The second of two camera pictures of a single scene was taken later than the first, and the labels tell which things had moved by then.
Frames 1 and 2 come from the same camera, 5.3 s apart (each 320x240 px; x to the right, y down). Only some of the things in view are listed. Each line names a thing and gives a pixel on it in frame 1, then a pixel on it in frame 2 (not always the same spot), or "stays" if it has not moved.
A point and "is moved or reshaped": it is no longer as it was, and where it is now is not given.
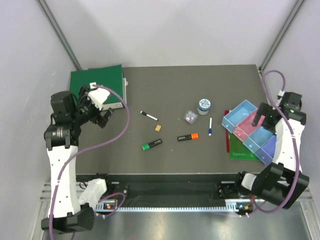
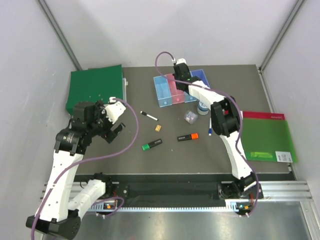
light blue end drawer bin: (237, 114) to (163, 91)
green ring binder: (111, 76) stays
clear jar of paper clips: (190, 117) stays
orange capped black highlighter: (192, 136) stays
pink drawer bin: (245, 128) to (178, 96)
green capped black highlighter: (151, 144) stays
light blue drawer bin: (258, 138) to (189, 98)
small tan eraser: (158, 128) stays
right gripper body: (267, 110) to (177, 86)
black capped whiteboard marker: (149, 115) stays
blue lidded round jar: (203, 107) stays
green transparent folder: (239, 150) is moved or reshaped
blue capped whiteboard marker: (210, 130) stays
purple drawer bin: (266, 153) to (200, 74)
